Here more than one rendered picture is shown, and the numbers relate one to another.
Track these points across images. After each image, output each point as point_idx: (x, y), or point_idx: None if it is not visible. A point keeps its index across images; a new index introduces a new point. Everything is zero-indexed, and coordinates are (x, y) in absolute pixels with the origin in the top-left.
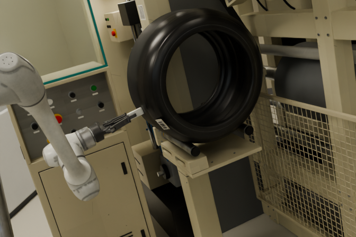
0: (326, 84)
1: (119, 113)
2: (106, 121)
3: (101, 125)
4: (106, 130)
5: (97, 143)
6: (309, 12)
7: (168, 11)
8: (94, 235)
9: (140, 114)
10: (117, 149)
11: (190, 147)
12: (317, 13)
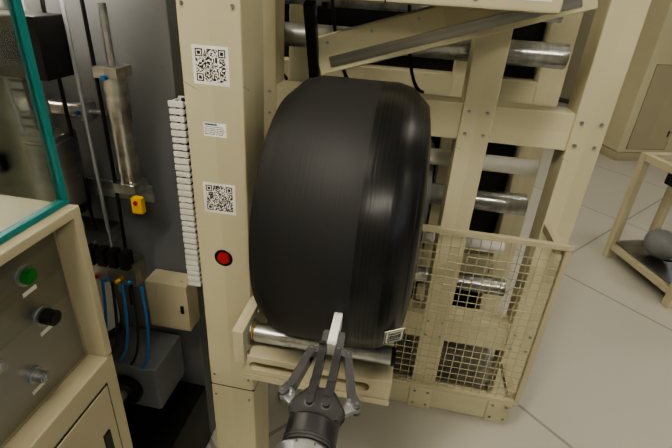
0: (452, 197)
1: (99, 319)
2: (291, 386)
3: (294, 403)
4: (344, 417)
5: (55, 425)
6: (452, 101)
7: (262, 72)
8: None
9: (340, 330)
10: (97, 411)
11: (387, 352)
12: (471, 105)
